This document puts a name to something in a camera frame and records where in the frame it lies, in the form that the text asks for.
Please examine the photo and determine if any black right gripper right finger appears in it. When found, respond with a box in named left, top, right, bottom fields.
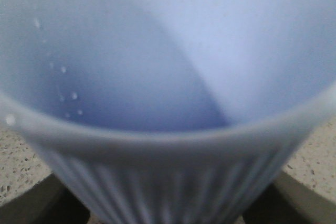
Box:
left=242, top=172, right=335, bottom=223

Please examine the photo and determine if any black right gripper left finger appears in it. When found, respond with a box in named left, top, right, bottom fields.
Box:
left=1, top=174, right=90, bottom=223

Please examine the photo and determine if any light blue ribbed cup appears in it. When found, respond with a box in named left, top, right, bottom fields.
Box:
left=1, top=0, right=335, bottom=223

